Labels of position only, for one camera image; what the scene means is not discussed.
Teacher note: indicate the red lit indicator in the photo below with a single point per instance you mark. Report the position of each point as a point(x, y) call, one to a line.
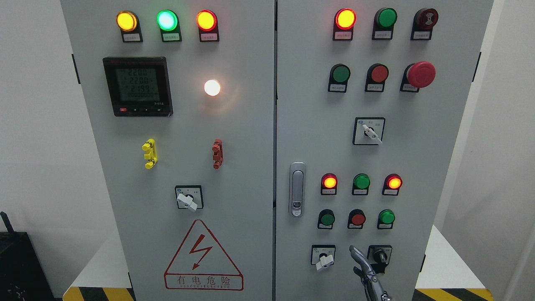
point(392, 185)
point(329, 184)
point(343, 25)

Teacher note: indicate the green push button lower left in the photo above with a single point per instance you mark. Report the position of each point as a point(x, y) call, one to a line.
point(326, 219)

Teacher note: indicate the green lit indicator light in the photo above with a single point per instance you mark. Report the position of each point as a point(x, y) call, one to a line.
point(169, 26)

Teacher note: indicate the yellow plastic terminal clip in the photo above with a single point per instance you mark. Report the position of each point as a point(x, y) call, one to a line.
point(150, 153)

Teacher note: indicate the red push button upper row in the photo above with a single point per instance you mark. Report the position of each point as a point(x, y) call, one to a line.
point(376, 78)

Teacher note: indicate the black knob selector switch bottom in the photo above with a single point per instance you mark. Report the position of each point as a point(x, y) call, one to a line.
point(379, 257)

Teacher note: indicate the grey robotic humanoid hand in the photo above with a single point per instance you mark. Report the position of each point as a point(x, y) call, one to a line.
point(372, 286)

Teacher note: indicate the grey cabinet door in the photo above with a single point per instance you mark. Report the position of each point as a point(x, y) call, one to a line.
point(237, 197)
point(316, 127)

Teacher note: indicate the red plastic terminal clip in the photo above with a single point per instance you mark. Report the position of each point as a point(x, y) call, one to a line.
point(217, 154)

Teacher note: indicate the green push button upper row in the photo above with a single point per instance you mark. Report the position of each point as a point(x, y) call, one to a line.
point(338, 78)

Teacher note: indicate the dark red buzzer alarm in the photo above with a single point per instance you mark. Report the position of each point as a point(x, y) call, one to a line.
point(423, 23)

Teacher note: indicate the red lit indicator middle right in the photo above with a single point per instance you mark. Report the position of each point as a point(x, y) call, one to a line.
point(392, 185)

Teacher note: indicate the black digital power meter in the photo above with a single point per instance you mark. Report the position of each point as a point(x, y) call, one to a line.
point(138, 86)

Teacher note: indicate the red emergency stop mushroom button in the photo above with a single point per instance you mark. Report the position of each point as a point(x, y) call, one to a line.
point(417, 76)

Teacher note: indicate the grey right cabinet door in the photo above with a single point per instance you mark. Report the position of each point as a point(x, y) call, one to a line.
point(316, 127)

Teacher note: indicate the white lever selector switch bottom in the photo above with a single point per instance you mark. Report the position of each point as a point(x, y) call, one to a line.
point(322, 256)

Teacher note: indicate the left door rotary selector switch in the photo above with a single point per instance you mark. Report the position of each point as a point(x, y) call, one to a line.
point(189, 197)

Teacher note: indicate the white lit indicator lamp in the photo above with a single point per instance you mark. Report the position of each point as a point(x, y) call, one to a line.
point(212, 87)

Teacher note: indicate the black box at left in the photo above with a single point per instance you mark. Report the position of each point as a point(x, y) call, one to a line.
point(21, 275)

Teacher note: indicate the red electric hazard warning sticker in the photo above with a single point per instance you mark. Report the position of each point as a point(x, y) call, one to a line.
point(201, 263)

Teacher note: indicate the yellow indicator light top left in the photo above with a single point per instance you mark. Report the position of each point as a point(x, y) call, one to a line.
point(129, 26)

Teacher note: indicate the grey left cabinet door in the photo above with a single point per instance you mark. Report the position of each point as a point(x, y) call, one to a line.
point(237, 197)

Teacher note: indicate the green indicator light middle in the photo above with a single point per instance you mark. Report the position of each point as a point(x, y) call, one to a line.
point(361, 183)

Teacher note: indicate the red lit indicator top right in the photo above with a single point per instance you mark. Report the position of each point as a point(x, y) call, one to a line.
point(343, 25)

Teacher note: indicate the red-rimmed yellow indicator light left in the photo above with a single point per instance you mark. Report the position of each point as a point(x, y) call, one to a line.
point(208, 26)

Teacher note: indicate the silver cabinet door handle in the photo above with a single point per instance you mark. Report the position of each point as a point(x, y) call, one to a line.
point(297, 172)

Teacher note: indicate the right door upper selector switch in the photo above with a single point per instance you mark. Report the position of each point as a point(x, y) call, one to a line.
point(368, 130)

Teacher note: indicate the green push button lower right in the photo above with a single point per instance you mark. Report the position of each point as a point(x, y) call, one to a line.
point(385, 220)

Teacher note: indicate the red lit indicator middle left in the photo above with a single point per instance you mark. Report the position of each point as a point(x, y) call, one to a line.
point(329, 184)

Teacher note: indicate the green indicator light top right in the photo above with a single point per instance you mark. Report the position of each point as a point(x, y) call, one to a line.
point(383, 24)

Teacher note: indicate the red push button lower middle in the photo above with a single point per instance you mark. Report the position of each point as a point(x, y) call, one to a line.
point(356, 219)

